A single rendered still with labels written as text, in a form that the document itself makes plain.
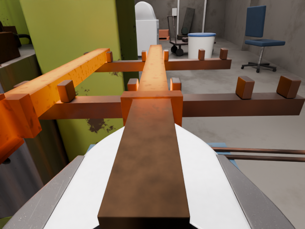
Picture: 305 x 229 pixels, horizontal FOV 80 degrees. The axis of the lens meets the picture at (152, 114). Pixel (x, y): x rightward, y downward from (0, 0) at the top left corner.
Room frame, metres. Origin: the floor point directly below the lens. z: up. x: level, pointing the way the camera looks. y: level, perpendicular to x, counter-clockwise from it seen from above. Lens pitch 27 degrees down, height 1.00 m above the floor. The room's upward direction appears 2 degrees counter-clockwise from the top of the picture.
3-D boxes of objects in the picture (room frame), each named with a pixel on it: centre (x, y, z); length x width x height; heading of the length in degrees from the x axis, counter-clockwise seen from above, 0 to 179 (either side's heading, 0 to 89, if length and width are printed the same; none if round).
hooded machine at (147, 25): (5.84, 0.11, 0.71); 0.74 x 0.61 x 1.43; 81
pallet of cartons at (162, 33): (11.07, -0.44, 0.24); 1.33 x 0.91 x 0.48; 80
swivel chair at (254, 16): (3.88, -2.25, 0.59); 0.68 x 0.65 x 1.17; 80
